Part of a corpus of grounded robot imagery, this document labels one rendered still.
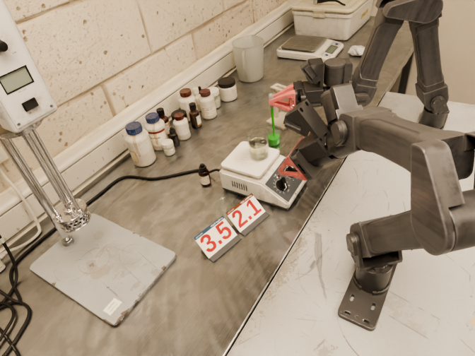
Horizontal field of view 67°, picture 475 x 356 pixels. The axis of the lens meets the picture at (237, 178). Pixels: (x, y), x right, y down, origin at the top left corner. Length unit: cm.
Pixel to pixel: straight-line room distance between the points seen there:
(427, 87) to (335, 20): 83
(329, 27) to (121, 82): 105
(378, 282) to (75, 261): 66
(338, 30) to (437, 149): 147
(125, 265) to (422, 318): 62
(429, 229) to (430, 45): 69
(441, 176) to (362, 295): 39
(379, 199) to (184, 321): 55
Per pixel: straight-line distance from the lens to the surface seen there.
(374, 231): 64
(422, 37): 105
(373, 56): 103
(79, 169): 112
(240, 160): 93
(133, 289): 83
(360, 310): 75
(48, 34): 107
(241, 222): 87
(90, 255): 93
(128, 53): 123
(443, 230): 43
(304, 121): 70
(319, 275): 79
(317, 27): 190
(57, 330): 86
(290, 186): 92
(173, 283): 82
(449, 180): 44
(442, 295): 82
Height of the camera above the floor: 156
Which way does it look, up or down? 40 degrees down
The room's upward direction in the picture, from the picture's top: 8 degrees counter-clockwise
